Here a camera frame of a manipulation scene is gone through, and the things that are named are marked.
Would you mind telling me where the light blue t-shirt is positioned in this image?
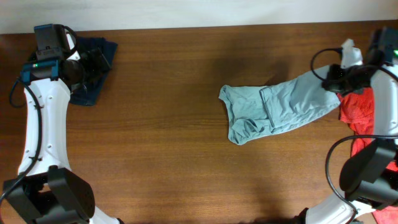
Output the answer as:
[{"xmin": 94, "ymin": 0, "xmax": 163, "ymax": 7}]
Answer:
[{"xmin": 219, "ymin": 71, "xmax": 340, "ymax": 145}]

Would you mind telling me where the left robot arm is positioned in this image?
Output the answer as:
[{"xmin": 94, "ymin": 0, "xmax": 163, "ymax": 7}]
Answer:
[{"xmin": 1, "ymin": 24, "xmax": 121, "ymax": 224}]

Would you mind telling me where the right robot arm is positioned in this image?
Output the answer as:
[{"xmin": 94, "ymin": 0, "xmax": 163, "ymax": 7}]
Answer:
[{"xmin": 291, "ymin": 27, "xmax": 397, "ymax": 224}]

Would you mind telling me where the folded dark navy garment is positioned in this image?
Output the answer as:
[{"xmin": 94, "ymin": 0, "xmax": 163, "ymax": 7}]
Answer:
[{"xmin": 27, "ymin": 36, "xmax": 119, "ymax": 107}]

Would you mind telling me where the red t-shirt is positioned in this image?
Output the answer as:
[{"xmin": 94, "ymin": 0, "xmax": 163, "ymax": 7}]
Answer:
[{"xmin": 337, "ymin": 88, "xmax": 397, "ymax": 224}]

